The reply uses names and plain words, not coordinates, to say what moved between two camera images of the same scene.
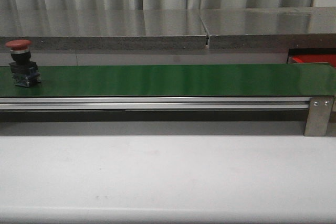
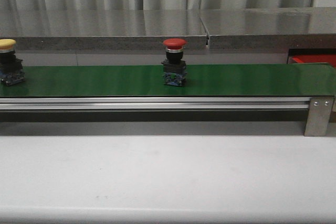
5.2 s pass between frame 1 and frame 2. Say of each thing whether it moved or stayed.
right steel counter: stayed
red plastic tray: stayed
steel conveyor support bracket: stayed
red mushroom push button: moved
